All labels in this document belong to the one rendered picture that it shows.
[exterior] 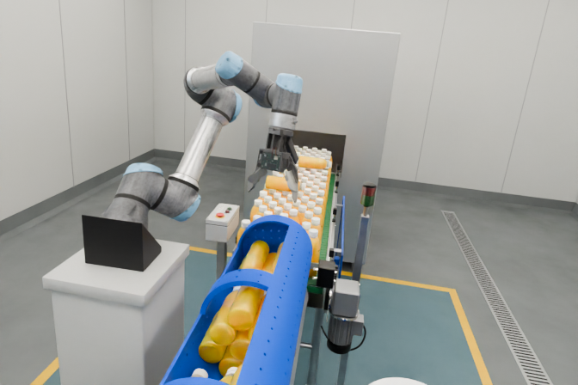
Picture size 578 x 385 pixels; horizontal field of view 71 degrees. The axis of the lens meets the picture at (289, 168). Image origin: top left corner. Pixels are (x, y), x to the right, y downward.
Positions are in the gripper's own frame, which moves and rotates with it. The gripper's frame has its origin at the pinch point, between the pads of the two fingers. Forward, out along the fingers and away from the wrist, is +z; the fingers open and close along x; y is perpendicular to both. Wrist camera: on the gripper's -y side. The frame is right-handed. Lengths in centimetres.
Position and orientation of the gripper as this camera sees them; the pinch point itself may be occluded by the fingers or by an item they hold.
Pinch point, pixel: (272, 198)
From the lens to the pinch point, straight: 118.5
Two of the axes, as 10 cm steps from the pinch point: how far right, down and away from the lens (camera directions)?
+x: 9.3, 1.9, -3.2
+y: -3.3, 0.1, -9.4
